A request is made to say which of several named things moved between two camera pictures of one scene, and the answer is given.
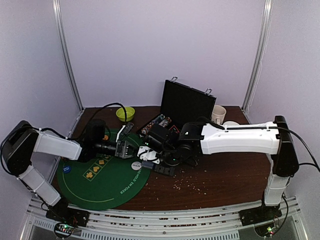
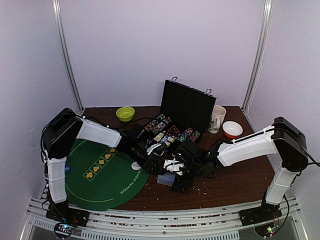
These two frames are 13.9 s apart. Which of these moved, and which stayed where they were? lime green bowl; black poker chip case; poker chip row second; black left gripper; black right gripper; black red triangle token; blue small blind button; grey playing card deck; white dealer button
Moved: black right gripper; black left gripper; grey playing card deck
Stayed: black red triangle token; poker chip row second; white dealer button; black poker chip case; blue small blind button; lime green bowl
